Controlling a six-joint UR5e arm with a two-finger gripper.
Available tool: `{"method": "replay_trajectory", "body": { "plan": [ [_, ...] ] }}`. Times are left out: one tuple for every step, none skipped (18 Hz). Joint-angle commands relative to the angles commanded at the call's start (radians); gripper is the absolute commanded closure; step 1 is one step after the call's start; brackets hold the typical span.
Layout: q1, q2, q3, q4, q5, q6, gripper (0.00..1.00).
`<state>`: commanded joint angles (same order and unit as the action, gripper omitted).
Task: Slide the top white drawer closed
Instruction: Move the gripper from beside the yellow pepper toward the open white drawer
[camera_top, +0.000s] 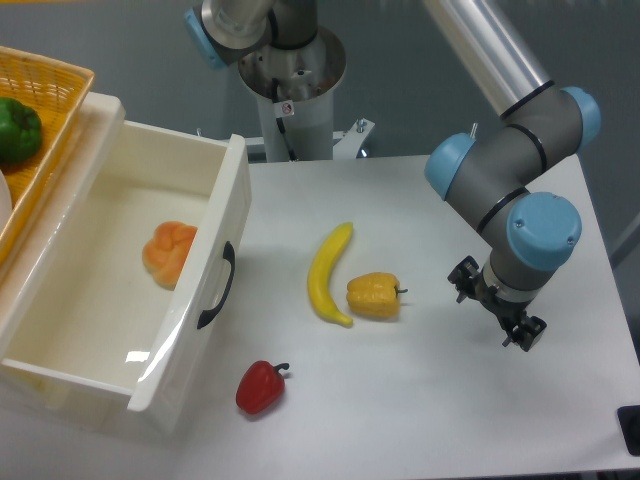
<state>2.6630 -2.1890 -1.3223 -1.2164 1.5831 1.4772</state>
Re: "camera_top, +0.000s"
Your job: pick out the black device at table edge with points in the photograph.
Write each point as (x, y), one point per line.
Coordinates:
(629, 421)

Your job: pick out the yellow bell pepper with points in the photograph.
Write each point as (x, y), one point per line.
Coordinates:
(375, 295)

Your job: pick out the red bell pepper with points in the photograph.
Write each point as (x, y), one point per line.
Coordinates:
(261, 386)

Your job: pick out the yellow woven basket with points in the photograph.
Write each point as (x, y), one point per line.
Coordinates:
(56, 91)

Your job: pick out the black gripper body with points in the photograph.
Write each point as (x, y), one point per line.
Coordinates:
(507, 310)

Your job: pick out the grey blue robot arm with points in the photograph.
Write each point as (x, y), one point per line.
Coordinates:
(530, 234)

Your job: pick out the white drawer cabinet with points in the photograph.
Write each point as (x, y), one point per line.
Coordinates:
(95, 129)

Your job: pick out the green bell pepper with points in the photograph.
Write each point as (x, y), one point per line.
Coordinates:
(21, 131)

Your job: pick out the orange bread roll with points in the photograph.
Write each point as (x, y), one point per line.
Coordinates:
(165, 254)

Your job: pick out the yellow banana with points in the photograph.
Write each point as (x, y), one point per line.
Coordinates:
(320, 272)

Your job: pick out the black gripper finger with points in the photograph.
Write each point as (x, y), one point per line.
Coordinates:
(522, 330)
(465, 277)

